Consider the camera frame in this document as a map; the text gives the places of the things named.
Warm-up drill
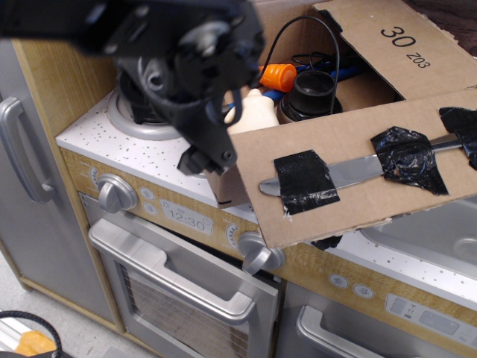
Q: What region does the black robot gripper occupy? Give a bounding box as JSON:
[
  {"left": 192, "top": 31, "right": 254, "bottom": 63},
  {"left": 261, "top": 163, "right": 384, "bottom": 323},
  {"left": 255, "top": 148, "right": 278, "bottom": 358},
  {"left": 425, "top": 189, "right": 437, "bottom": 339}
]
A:
[{"left": 115, "top": 55, "right": 239, "bottom": 176}]

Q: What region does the large brown cardboard box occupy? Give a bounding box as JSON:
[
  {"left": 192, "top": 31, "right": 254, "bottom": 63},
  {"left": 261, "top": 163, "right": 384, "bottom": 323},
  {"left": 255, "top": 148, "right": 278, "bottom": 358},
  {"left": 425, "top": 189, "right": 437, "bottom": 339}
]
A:
[{"left": 211, "top": 1, "right": 476, "bottom": 248}]

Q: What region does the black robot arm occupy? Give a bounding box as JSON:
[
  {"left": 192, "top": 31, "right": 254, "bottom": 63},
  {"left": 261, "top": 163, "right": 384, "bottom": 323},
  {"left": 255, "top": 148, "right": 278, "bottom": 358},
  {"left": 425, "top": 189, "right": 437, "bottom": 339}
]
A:
[{"left": 1, "top": 1, "right": 265, "bottom": 175}]

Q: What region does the toy stove burner coil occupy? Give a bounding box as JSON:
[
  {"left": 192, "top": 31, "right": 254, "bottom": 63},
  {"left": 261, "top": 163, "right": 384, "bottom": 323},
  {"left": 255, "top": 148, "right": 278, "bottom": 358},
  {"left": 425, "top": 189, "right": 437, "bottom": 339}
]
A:
[{"left": 107, "top": 72, "right": 181, "bottom": 141}]

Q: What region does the left silver oven knob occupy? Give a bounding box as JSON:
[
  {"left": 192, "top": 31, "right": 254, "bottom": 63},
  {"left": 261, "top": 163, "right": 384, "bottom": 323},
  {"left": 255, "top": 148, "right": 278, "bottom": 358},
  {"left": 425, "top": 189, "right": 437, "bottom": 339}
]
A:
[{"left": 97, "top": 173, "right": 139, "bottom": 213}]

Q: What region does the silver oven knob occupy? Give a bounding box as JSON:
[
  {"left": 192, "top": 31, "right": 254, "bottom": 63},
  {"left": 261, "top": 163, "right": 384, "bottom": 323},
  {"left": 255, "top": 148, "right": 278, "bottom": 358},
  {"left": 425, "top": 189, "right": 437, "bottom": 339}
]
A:
[
  {"left": 237, "top": 232, "right": 286, "bottom": 275},
  {"left": 97, "top": 173, "right": 139, "bottom": 213}
]

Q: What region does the cream plastic toy jug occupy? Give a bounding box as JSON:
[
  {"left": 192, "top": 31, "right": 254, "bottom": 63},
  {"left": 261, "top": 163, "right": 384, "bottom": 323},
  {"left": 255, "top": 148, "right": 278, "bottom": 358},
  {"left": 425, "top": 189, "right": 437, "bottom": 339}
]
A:
[{"left": 227, "top": 89, "right": 279, "bottom": 135}]

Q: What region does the right silver oven knob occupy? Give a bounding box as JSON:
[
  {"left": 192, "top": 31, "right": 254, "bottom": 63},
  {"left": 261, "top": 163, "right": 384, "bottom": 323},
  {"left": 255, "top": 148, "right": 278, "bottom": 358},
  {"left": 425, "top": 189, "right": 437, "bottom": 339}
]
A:
[{"left": 237, "top": 232, "right": 286, "bottom": 275}]

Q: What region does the wooden toy kitchen unit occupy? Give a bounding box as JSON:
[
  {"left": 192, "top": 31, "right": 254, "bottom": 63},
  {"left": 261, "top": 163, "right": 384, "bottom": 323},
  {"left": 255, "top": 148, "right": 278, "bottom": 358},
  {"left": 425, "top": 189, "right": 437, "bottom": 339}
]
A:
[{"left": 1, "top": 40, "right": 476, "bottom": 357}]

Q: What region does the black round cup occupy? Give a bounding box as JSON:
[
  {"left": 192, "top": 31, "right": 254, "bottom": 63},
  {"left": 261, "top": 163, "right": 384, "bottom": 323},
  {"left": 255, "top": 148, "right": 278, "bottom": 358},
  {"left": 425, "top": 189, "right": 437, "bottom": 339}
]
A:
[{"left": 277, "top": 71, "right": 343, "bottom": 124}]

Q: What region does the silver toy oven door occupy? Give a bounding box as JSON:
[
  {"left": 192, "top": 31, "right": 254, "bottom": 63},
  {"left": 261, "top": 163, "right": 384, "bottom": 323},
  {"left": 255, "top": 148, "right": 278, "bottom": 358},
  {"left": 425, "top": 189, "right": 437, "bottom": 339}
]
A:
[{"left": 89, "top": 219, "right": 279, "bottom": 357}]

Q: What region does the silver table knife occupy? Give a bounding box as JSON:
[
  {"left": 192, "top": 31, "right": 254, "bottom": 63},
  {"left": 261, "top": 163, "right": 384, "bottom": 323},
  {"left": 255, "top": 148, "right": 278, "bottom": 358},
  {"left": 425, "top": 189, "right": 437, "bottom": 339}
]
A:
[{"left": 259, "top": 134, "right": 463, "bottom": 197}]

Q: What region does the silver toy fridge door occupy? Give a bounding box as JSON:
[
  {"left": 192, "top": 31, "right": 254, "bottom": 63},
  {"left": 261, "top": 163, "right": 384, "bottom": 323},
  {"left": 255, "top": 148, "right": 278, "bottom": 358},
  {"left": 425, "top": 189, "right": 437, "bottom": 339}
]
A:
[{"left": 1, "top": 40, "right": 115, "bottom": 327}]

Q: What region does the silver toy dishwasher door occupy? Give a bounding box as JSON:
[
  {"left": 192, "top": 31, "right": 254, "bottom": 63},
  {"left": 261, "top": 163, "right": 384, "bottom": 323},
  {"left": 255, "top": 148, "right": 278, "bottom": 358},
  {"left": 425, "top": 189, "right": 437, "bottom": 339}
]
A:
[{"left": 275, "top": 283, "right": 476, "bottom": 357}]

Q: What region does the orange cloth piece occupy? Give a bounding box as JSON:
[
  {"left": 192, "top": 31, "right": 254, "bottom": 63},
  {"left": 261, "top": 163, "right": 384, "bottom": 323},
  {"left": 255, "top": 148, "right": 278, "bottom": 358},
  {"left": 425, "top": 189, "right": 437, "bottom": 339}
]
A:
[{"left": 14, "top": 330, "right": 57, "bottom": 357}]

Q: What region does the silver toy sink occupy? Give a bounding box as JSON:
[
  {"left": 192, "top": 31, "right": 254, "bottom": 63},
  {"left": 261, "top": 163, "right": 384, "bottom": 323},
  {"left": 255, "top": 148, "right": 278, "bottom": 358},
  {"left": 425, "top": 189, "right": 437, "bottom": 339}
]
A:
[{"left": 361, "top": 197, "right": 476, "bottom": 279}]

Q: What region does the thin black cable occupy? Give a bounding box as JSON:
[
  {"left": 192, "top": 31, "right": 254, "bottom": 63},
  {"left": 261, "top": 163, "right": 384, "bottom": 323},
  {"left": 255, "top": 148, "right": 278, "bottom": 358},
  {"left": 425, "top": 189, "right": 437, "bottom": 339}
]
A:
[{"left": 260, "top": 16, "right": 358, "bottom": 116}]

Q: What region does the black braided cable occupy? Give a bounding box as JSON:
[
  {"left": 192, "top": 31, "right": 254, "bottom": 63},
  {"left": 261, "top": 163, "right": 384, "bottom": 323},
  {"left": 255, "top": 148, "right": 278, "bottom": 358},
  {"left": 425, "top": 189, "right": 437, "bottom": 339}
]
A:
[{"left": 0, "top": 310, "right": 63, "bottom": 358}]

